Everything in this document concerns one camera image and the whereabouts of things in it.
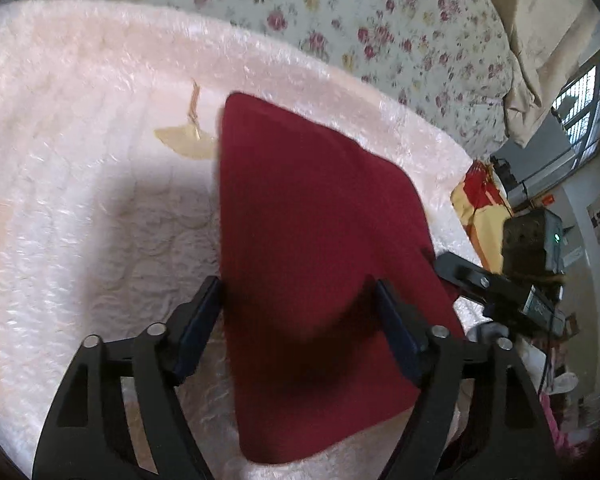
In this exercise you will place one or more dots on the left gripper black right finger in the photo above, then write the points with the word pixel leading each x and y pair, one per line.
pixel 476 415

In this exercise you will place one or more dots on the floral quilted bed cover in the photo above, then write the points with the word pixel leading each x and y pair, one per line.
pixel 448 60

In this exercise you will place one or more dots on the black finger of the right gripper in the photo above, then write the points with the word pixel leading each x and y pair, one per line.
pixel 472 281

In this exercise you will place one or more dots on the pink embossed satin bedspread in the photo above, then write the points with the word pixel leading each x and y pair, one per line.
pixel 103 228

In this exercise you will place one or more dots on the beige curtain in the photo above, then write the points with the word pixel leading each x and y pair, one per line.
pixel 542 42

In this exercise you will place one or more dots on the orange yellow patterned blanket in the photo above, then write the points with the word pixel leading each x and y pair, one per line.
pixel 482 210

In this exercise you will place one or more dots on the dark red sweater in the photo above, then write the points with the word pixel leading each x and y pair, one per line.
pixel 309 222

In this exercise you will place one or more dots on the window with bars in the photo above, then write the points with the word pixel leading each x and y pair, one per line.
pixel 578 109

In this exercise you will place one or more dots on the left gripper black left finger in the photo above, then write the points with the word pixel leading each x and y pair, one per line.
pixel 116 414

